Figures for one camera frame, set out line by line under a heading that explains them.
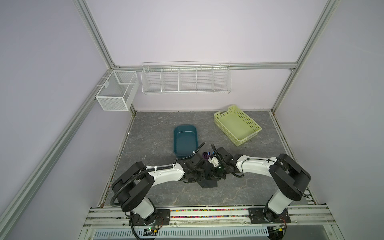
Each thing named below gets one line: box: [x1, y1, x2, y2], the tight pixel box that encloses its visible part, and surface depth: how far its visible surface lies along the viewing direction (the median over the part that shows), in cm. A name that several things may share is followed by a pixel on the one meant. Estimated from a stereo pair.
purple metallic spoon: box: [202, 151, 210, 160], surface depth 95 cm
